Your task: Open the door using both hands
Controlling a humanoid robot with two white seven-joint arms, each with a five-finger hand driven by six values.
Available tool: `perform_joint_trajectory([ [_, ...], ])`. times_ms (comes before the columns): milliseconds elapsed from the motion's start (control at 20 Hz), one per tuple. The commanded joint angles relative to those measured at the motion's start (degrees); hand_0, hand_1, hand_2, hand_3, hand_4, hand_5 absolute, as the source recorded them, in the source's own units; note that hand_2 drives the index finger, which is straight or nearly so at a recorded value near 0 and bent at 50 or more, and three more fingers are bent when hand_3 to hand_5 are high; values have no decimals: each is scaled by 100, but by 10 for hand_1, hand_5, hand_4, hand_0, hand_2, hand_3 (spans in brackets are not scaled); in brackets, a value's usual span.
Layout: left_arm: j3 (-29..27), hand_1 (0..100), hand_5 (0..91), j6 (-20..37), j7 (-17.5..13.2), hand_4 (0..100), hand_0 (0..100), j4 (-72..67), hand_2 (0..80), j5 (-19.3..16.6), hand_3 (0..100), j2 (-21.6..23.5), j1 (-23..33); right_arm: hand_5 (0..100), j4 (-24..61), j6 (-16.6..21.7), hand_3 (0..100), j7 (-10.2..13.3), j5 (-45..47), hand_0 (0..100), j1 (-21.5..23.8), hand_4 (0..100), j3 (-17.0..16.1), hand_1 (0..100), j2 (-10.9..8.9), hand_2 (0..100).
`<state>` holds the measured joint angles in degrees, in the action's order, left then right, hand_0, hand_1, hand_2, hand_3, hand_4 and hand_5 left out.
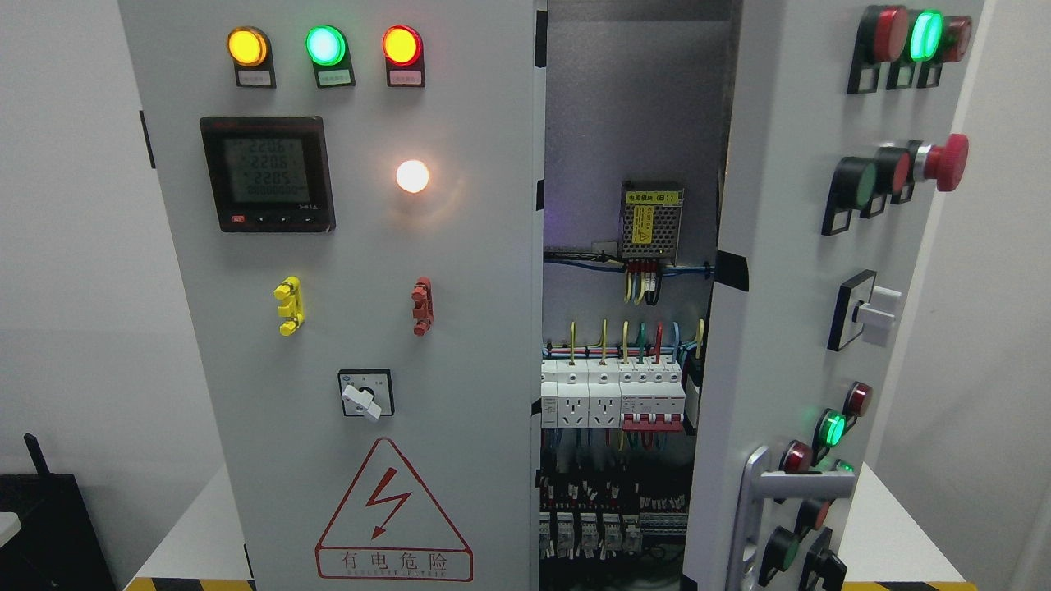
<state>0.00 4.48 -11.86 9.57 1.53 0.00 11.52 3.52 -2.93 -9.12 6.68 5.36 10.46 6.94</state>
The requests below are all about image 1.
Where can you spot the grey cabinet door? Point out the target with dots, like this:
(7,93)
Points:
(825,96)
(438,182)

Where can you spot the perforated metal power supply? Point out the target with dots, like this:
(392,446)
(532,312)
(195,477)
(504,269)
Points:
(650,220)

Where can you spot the white socket breaker row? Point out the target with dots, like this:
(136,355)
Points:
(640,396)

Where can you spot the black relay terminal row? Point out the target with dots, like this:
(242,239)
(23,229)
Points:
(604,516)

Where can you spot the red electric hazard sticker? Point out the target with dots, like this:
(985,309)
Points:
(388,526)

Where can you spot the red indicator lamp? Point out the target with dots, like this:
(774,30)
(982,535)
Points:
(403,52)

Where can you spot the black digital power meter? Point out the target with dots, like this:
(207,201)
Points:
(269,174)

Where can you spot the green indicator lamp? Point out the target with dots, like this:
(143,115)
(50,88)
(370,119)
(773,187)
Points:
(329,54)

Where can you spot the yellow indicator lamp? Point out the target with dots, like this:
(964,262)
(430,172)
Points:
(252,57)

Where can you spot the red emergency stop button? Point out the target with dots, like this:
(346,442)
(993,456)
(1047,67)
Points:
(944,163)

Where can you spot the black box left corner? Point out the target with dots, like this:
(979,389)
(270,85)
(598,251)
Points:
(56,547)

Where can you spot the red terminal post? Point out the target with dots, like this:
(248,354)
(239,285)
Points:
(423,311)

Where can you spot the yellow terminal post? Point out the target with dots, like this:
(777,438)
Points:
(290,305)

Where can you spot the silver door handle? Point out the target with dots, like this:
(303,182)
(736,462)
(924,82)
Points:
(752,564)

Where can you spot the white knob selector switch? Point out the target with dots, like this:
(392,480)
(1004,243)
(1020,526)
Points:
(864,309)

